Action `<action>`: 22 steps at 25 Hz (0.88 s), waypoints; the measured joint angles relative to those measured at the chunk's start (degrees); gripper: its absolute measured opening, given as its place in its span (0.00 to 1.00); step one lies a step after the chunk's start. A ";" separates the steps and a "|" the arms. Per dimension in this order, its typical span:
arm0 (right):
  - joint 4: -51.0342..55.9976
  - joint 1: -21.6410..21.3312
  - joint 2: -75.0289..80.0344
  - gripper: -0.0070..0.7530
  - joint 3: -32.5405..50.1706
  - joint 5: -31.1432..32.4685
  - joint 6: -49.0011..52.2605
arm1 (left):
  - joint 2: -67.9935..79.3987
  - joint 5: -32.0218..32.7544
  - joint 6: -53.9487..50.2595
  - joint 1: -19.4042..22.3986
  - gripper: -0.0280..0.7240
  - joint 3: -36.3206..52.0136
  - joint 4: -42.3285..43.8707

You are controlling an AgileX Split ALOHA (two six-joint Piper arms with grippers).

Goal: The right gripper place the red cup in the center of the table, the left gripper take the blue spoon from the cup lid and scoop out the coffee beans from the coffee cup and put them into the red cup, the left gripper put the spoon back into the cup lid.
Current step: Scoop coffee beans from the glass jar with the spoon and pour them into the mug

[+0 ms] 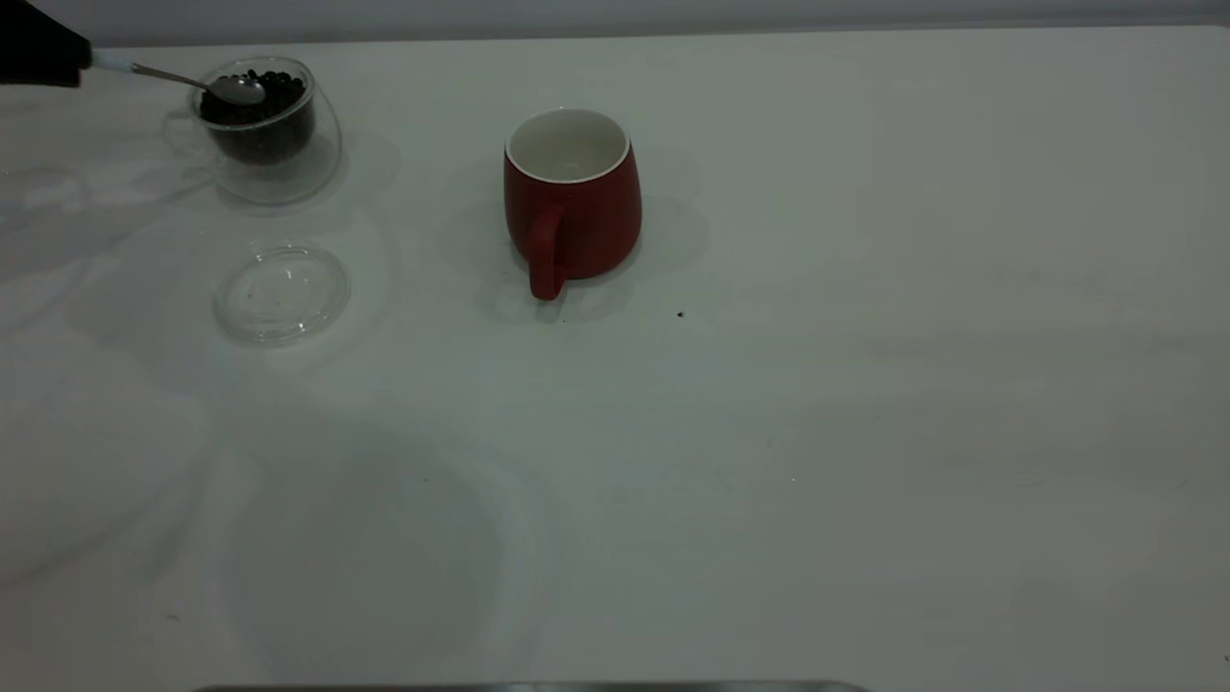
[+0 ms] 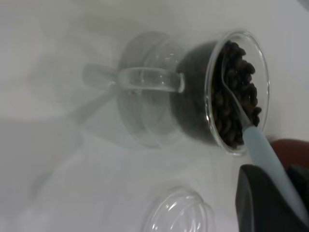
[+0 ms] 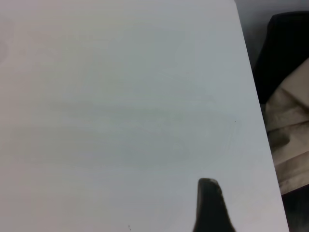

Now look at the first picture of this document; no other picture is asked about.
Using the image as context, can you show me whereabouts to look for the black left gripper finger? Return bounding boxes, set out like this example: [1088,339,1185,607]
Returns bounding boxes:
[0,0,95,88]

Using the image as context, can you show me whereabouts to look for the spoon with pale handle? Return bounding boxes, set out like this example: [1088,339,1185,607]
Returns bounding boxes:
[90,52,268,107]

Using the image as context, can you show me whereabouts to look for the red ceramic mug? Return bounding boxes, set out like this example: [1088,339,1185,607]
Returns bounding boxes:
[503,107,644,303]

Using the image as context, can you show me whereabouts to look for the dark coffee beans pile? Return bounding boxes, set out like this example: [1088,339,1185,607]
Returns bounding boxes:
[199,69,317,165]

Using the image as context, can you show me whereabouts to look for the clear glass cup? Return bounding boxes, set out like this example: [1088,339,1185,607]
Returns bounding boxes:
[161,56,344,208]

